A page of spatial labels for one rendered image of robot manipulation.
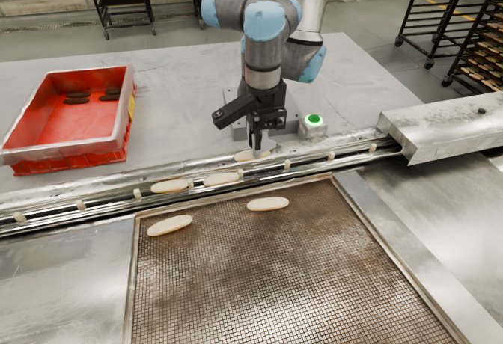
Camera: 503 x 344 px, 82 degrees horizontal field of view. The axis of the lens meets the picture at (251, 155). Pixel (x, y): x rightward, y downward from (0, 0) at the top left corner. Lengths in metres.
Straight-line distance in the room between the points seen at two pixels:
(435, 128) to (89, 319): 0.97
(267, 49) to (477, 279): 0.67
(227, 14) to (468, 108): 0.83
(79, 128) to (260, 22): 0.81
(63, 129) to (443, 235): 1.21
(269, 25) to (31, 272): 0.66
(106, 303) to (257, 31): 0.55
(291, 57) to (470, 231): 0.66
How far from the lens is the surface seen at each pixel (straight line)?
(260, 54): 0.58
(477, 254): 0.90
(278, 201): 0.70
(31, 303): 0.70
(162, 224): 0.69
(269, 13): 0.56
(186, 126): 1.06
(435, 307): 0.61
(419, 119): 1.04
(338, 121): 1.10
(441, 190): 0.99
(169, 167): 0.86
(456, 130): 1.05
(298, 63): 0.91
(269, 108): 0.68
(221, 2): 0.72
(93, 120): 1.20
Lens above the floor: 1.46
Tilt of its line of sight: 44 degrees down
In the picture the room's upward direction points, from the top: straight up
